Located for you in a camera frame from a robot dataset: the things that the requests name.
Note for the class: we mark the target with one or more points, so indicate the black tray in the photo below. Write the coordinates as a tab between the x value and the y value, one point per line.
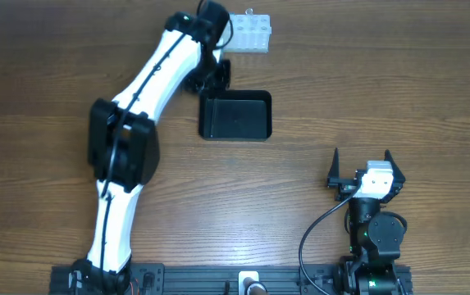
243	119

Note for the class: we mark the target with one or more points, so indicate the clear test tube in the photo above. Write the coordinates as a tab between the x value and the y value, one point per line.
249	10
214	119

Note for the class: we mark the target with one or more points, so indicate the white test tube rack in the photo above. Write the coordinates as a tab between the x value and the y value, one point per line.
251	34

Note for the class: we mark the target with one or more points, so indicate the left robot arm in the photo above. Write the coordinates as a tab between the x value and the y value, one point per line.
165	69

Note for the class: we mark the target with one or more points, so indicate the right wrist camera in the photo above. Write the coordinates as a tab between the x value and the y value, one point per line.
376	180

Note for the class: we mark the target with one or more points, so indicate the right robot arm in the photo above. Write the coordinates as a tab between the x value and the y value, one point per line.
376	235

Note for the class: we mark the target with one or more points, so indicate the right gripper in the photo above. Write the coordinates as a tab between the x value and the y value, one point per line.
345	184

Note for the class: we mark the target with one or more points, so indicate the mounting rail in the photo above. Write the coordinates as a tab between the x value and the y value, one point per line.
202	280

